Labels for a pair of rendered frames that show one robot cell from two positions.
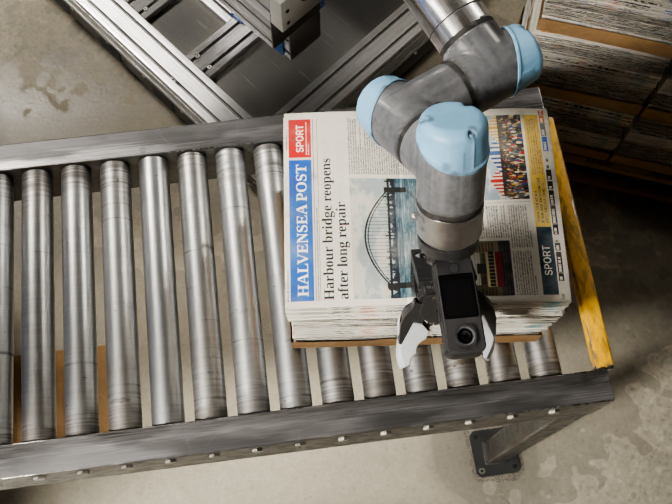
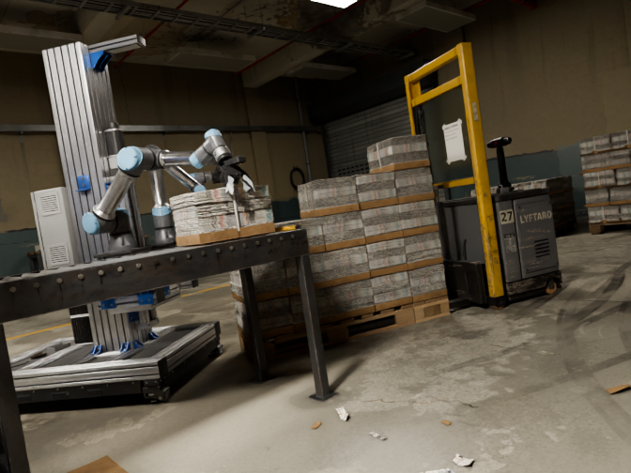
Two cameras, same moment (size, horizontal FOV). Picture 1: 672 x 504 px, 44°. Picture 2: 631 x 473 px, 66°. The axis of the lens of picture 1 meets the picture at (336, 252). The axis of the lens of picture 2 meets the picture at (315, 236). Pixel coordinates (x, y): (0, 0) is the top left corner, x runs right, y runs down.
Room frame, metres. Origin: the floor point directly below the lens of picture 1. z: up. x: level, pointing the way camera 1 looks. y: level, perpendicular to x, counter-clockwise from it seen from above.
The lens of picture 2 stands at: (-1.68, 0.76, 0.87)
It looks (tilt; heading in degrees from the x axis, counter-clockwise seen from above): 3 degrees down; 327
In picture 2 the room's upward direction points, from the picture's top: 9 degrees counter-clockwise
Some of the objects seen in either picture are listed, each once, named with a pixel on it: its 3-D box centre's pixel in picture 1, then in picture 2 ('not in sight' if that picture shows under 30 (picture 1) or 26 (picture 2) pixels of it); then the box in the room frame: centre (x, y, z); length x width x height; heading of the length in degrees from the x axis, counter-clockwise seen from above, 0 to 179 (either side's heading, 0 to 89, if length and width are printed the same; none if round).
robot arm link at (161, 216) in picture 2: not in sight; (161, 216); (1.51, -0.13, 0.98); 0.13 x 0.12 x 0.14; 162
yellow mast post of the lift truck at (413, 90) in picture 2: not in sight; (425, 182); (1.16, -2.21, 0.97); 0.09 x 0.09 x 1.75; 77
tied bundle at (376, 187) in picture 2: not in sight; (364, 192); (1.00, -1.42, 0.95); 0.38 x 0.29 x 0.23; 169
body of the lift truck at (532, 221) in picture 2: not in sight; (499, 243); (0.76, -2.50, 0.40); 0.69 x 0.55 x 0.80; 167
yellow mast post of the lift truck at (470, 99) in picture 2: not in sight; (479, 172); (0.52, -2.07, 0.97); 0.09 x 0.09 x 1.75; 77
